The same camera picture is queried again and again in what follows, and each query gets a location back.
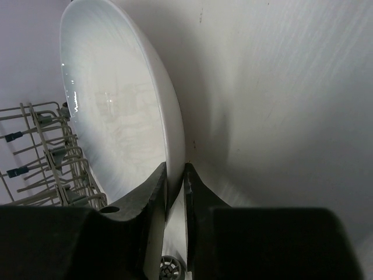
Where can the grey wire dish rack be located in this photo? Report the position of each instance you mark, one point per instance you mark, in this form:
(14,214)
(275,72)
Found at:
(41,161)

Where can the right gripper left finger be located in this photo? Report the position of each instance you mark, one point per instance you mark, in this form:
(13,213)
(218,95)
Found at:
(136,229)

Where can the white oval plate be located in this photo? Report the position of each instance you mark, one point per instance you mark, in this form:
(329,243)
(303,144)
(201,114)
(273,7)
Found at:
(122,103)

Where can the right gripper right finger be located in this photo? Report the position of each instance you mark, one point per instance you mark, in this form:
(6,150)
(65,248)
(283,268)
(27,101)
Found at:
(208,241)

